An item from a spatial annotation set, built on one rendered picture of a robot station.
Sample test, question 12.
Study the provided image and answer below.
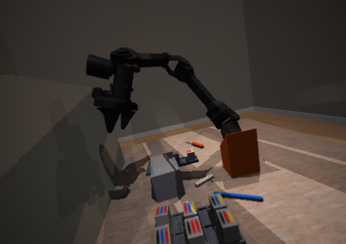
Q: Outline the blue rod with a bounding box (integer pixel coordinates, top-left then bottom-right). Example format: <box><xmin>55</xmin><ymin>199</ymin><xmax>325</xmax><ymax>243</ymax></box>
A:
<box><xmin>214</xmin><ymin>191</ymin><xmax>263</xmax><ymax>201</ymax></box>

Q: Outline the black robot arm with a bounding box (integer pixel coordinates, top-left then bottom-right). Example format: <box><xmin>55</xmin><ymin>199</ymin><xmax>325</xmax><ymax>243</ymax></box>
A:
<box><xmin>86</xmin><ymin>48</ymin><xmax>242</xmax><ymax>139</ymax></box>

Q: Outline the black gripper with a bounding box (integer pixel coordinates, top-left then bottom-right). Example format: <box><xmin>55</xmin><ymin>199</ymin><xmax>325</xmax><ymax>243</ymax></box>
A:
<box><xmin>93</xmin><ymin>81</ymin><xmax>138</xmax><ymax>133</ymax></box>

